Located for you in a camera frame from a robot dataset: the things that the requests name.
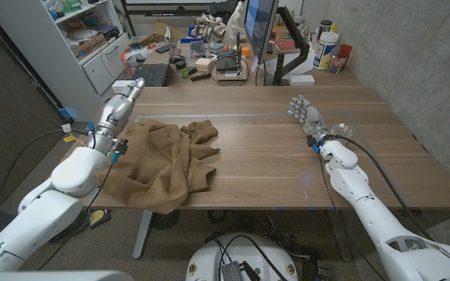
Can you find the yellow black floor object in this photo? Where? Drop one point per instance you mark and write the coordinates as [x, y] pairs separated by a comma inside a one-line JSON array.
[[98, 217]]

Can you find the clear glass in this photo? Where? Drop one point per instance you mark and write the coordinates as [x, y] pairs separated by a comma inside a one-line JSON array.
[[337, 63]]

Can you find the black device with antenna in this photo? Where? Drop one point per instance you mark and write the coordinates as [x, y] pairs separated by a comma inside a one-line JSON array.
[[227, 60]]

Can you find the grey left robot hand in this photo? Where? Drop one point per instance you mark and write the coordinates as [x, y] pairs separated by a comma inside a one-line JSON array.
[[115, 115]]

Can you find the white shelf cabinet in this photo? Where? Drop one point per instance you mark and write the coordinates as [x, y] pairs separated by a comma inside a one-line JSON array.
[[53, 58]]

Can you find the grey table leg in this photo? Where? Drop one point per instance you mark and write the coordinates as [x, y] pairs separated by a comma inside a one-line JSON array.
[[142, 234], [340, 234]]

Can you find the orange cube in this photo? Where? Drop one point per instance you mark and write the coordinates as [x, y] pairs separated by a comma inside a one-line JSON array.
[[245, 52]]

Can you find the black keyboard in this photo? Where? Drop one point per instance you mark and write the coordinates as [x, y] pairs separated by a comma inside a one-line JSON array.
[[151, 75]]

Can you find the white power strip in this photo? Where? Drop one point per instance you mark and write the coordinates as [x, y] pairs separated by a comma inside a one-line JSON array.
[[119, 86]]

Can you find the black phone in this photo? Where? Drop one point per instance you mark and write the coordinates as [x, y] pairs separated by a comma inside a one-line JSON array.
[[165, 48]]

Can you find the black remote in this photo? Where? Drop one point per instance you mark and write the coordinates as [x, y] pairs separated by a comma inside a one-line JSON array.
[[200, 77]]

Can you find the beige box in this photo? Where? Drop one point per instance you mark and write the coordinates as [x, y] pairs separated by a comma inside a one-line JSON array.
[[204, 64]]

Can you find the black floor fan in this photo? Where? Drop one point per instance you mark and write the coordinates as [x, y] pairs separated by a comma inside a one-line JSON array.
[[165, 219]]

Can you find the white wipes canister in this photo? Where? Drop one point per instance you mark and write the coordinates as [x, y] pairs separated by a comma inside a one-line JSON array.
[[324, 50]]

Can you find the plaid cloth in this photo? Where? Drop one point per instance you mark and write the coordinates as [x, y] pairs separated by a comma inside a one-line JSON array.
[[209, 28]]

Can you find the small dark keyboard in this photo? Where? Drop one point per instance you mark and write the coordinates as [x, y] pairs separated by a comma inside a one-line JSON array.
[[197, 49]]

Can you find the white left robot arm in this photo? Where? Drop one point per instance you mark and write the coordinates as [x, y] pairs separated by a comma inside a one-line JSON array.
[[33, 222]]

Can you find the red cup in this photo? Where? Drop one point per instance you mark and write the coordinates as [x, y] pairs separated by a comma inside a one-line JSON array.
[[346, 50]]

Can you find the computer monitor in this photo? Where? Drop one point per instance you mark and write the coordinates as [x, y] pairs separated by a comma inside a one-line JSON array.
[[258, 23]]

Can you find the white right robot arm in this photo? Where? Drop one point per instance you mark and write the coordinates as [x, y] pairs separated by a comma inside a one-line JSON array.
[[369, 218]]

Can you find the brown jacket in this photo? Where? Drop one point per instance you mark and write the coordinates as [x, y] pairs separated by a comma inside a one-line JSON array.
[[162, 168]]

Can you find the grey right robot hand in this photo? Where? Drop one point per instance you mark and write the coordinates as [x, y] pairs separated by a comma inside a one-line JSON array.
[[309, 115]]

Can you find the cardboard box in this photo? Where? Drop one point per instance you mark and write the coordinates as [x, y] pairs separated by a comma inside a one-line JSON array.
[[88, 46]]

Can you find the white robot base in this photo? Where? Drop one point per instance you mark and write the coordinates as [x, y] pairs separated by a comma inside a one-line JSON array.
[[209, 261]]

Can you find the small green cup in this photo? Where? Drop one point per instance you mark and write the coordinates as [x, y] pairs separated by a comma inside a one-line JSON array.
[[185, 73]]

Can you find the white bag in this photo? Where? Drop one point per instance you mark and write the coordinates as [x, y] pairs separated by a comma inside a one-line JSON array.
[[236, 23]]

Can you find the small white box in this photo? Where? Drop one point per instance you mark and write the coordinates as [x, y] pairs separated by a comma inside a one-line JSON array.
[[301, 80]]

